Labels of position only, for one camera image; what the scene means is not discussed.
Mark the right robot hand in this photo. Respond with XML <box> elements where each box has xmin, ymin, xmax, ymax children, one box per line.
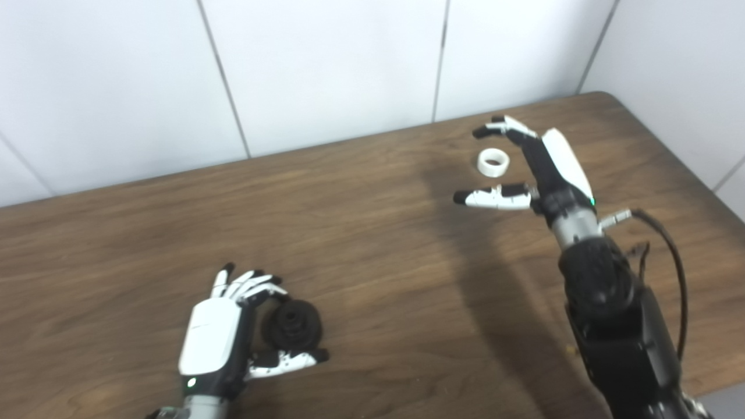
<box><xmin>453</xmin><ymin>115</ymin><xmax>595</xmax><ymax>225</ymax></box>

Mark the white ring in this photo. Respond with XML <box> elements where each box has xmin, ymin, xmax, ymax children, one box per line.
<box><xmin>477</xmin><ymin>148</ymin><xmax>510</xmax><ymax>177</ymax></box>

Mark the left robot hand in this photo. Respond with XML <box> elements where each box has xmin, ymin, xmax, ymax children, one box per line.
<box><xmin>178</xmin><ymin>262</ymin><xmax>329</xmax><ymax>402</ymax></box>

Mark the round black part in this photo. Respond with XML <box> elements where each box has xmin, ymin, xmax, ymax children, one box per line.
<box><xmin>263</xmin><ymin>298</ymin><xmax>322</xmax><ymax>351</ymax></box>

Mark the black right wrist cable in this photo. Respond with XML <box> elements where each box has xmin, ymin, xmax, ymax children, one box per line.
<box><xmin>599</xmin><ymin>208</ymin><xmax>689</xmax><ymax>361</ymax></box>

